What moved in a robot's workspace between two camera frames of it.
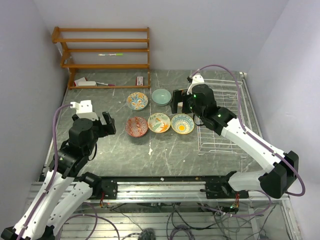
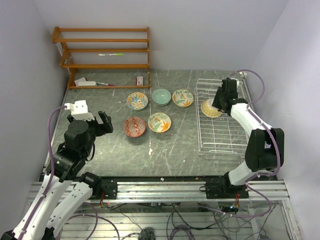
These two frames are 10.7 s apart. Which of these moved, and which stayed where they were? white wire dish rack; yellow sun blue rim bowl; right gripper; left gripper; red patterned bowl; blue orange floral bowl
Moved: yellow sun blue rim bowl; right gripper
Stayed: left gripper; blue orange floral bowl; red patterned bowl; white wire dish rack
